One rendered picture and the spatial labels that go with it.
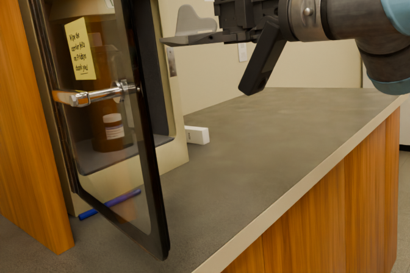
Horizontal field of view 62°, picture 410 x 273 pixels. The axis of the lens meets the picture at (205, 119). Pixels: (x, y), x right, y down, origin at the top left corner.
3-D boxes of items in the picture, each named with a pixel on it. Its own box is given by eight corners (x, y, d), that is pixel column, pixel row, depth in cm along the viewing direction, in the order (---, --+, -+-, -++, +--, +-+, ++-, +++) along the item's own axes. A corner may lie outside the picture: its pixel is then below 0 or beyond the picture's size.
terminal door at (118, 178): (80, 193, 64) (31, -34, 54) (170, 264, 40) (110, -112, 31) (76, 195, 63) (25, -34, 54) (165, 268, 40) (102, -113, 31)
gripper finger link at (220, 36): (190, 33, 52) (246, 27, 51) (191, 44, 53) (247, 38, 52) (186, 33, 48) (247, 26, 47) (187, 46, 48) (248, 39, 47)
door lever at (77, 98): (93, 97, 45) (89, 78, 45) (125, 103, 38) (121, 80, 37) (51, 106, 42) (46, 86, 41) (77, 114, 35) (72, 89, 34)
